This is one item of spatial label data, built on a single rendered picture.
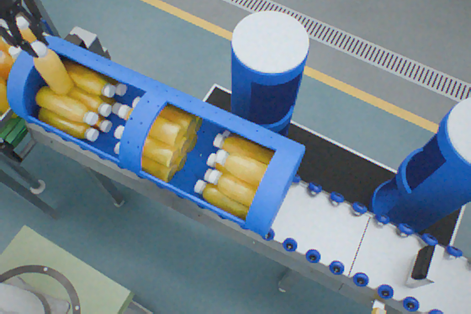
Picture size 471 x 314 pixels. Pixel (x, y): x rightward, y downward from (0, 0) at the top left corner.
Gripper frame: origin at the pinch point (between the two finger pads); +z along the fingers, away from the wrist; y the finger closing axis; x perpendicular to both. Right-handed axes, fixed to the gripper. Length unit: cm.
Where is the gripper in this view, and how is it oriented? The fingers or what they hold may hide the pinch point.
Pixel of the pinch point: (34, 41)
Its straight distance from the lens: 128.8
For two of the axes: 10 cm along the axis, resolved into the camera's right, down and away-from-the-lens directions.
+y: 4.5, -8.1, 3.7
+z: 0.1, 4.2, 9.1
